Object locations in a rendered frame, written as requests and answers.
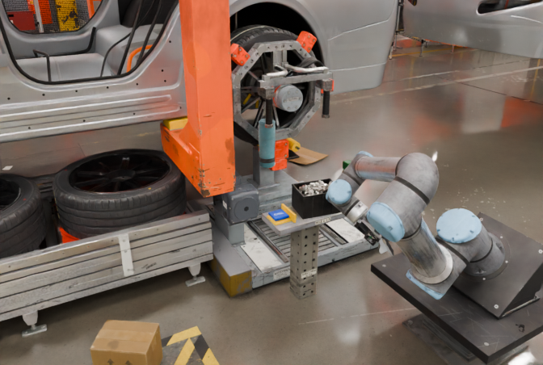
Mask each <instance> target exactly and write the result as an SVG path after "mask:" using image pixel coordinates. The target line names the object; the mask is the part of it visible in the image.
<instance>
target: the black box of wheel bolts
mask: <svg viewBox="0 0 543 365"><path fill-rule="evenodd" d="M333 181H334V180H333V179H331V178H324V179H319V180H313V181H308V182H299V183H293V184H292V206H293V208H294V209H295V210H296V211H297V213H298V214H299V215H300V217H301V218H302V219H303V220H304V219H308V218H313V217H317V216H325V215H330V214H335V213H340V212H341V211H340V210H338V209H337V208H336V207H335V206H334V205H333V204H332V203H330V202H328V200H327V199H326V193H327V192H328V188H329V186H330V185H331V184H332V183H333Z"/></svg>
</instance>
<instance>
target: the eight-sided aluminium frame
mask: <svg viewBox="0 0 543 365"><path fill-rule="evenodd" d="M284 49H287V50H293V51H294V52H295V54H296V55H297V56H298V57H299V58H300V59H301V60H302V61H303V60H304V59H305V58H306V57H311V56H310V55H309V54H308V53H307V51H306V50H304V49H303V48H302V47H301V44H300V43H299V42H298V41H295V40H283V41H273V42H264V43H261V42H259V43H255V44H254V46H252V47H251V49H250V51H249V52H248V54H249V55H250V58H249V59H248V60H247V62H246V63H245V64H244V66H240V65H237V67H236V68H235V69H234V71H233V72H231V76H232V100H233V121H234V122H236V123H237V124H238V125H240V126H241V127H242V128H243V129H245V130H246V131H247V132H248V133H249V134H251V135H252V136H253V137H254V138H255V139H256V140H257V141H259V131H258V130H256V129H255V128H254V127H253V126H252V125H251V124H249V123H248V122H247V121H246V120H245V119H243V118H242V117H241V90H240V81H241V80H242V78H243V77H244V76H245V75H246V73H247V72H248V71H249V69H250V68H251V67H252V65H253V64H254V63H255V62H256V61H257V60H258V59H259V57H260V56H261V55H262V53H263V52H272V51H276V50H277V51H282V50H284ZM315 82H316V81H310V82H309V103H308V104H307V105H306V106H305V108H304V109H303V110H302V112H301V113H300V114H299V116H298V117H297V118H296V119H295V120H294V121H293V123H292V124H291V125H290V126H289V128H282V129H278V130H276V141H277V140H282V139H286V138H290V137H292V138H293V137H295V136H297V134H299V133H300V131H301V130H302V129H303V127H304V126H305V125H306V124H307V122H308V121H309V120H310V118H311V117H312V116H313V115H314V113H315V112H316V111H317V110H318V108H319V107H320V103H321V102H320V98H321V89H320V88H318V87H316V86H315Z"/></svg>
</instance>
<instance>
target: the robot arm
mask: <svg viewBox="0 0 543 365"><path fill-rule="evenodd" d="M366 179H371V180H376V181H381V182H386V183H390V184H389V185H388V186H387V188H386V189H385V190H384V191H383V193H382V194H381V195H380V196H379V198H378V199H377V200H376V202H375V203H373V204H372V205H371V208H370V209H369V210H368V207H367V206H366V205H365V204H363V203H362V202H361V201H360V200H359V199H358V198H356V197H355V196H354V194H355V193H356V191H357V190H358V189H359V188H360V186H361V185H362V184H363V183H364V181H365V180H366ZM438 184H439V171H438V168H437V166H436V164H435V163H434V161H433V160H432V159H431V158H430V157H429V156H427V155H425V154H423V153H408V154H406V155H404V156H403V157H374V156H373V155H371V154H370V153H367V152H365V151H360V152H359V153H358V154H356V156H355V158H354V159H353V160H352V161H351V163H350V164H349V165H348V166H347V168H346V169H345V170H344V172H342V173H341V175H340V176H339V177H338V178H337V179H336V180H335V181H333V183H332V184H331V185H330V186H329V188H328V192H327V193H326V199H327V200H328V202H330V203H332V204H333V205H334V206H335V207H336V208H337V209H338V210H340V211H341V213H342V214H344V215H345V216H346V217H347V218H348V219H349V220H350V221H351V222H352V223H353V224H354V223H356V224H355V225H354V226H355V227H356V228H357V229H359V230H360V231H361V232H362V233H363V234H364V239H365V240H367V241H368V242H369V243H370V244H371V245H372V246H374V245H375V244H376V243H378V242H379V243H380V245H381V246H380V249H379V252H380V253H381V254H383V253H384V252H386V251H388V252H389V253H390V254H391V255H392V256H394V250H393V249H392V248H391V245H390V244H389V241H392V242H395V243H396V244H397V246H398V247H399V248H400V250H401V251H402V252H403V253H404V254H405V255H406V257H407V258H408V259H409V260H410V269H409V270H408V272H407V273H406V277H407V278H408V279H410V280H411V281H412V282H413V283H415V284H416V285H418V286H419V287H421V288H422V289H423V290H424V291H425V292H427V293H428V294H429V295H431V296H432V297H434V298H435V299H437V300H438V299H440V298H441V297H442V296H443V295H444V294H445V293H446V291H447V290H448V289H449V288H450V287H451V285H452V284H453V283H454V281H455V280H456V279H457V277H458V276H459V275H460V273H461V272H462V271H464V272H465V273H466V274H468V275H472V276H485V275H490V274H492V273H494V272H495V271H497V270H498V269H499V268H500V267H501V265H502V264H503V261H504V258H505V249H504V246H503V243H502V242H501V241H500V240H499V239H498V238H497V237H496V236H495V235H494V234H492V233H488V232H487V231H486V229H485V227H484V226H483V225H482V223H481V221H480V220H479V219H478V218H477V217H476V216H475V215H474V214H473V213H472V212H471V211H469V210H466V209H463V208H455V209H452V210H449V211H447V212H445V213H444V214H443V215H442V216H441V217H440V218H439V219H438V221H437V224H436V231H437V233H438V234H437V235H436V236H435V238H434V237H433V235H432V234H431V231H430V230H429V228H428V227H427V225H426V223H425V221H424V220H423V218H422V216H421V213H422V211H423V210H424V209H425V207H426V206H427V205H428V204H429V203H430V202H431V200H432V199H433V197H434V195H435V193H436V191H437V187H438ZM368 238H370V239H371V240H372V243H371V242H370V241H369V240H368ZM388 240H389V241H388Z"/></svg>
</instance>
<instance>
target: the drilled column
mask: <svg viewBox="0 0 543 365"><path fill-rule="evenodd" d="M318 237H319V225H316V226H314V227H311V228H307V229H302V230H300V231H296V232H294V233H291V245H290V288H289V289H290V290H291V291H292V292H293V294H294V295H295V296H296V297H297V298H298V299H299V300H302V299H304V298H306V297H309V296H312V295H315V294H316V288H317V271H318ZM311 291H313V292H311Z"/></svg>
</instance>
